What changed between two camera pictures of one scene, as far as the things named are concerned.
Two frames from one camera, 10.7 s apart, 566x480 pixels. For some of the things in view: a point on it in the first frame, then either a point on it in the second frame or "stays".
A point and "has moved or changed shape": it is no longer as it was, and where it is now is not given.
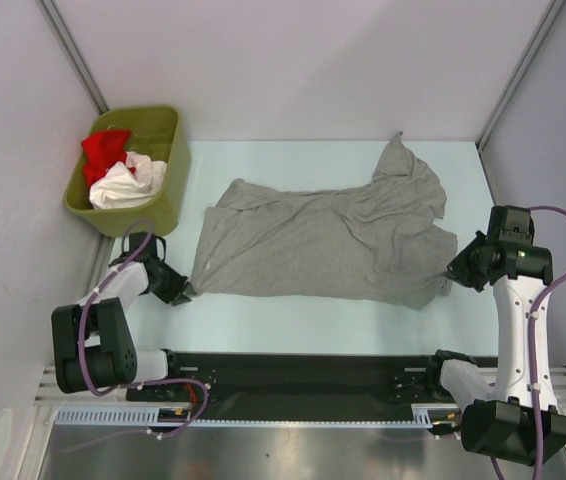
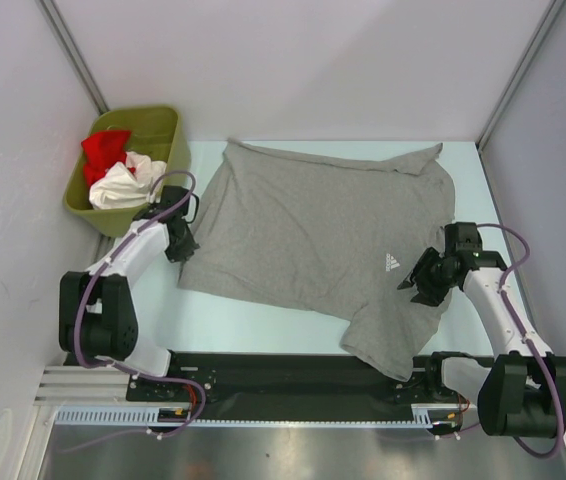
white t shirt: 129,183 stays
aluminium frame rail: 47,393 stays
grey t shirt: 382,242 has moved or changed shape
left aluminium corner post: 66,42 stays
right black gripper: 458,269 → 428,294
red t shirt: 103,149 stays
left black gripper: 173,295 → 184,253
